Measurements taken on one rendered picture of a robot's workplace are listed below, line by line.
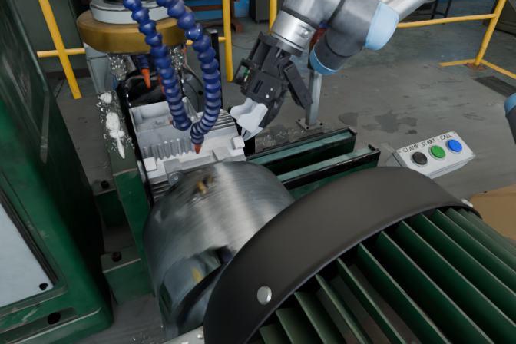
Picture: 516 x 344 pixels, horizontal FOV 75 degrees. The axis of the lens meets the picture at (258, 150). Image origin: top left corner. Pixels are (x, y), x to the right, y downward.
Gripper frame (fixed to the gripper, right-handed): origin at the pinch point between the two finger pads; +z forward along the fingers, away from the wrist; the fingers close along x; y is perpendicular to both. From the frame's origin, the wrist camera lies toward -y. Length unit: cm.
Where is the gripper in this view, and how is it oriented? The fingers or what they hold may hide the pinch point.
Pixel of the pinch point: (248, 135)
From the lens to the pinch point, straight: 70.2
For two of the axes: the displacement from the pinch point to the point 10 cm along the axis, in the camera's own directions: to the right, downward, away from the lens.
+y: -7.8, -1.8, -6.0
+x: 4.3, 5.4, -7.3
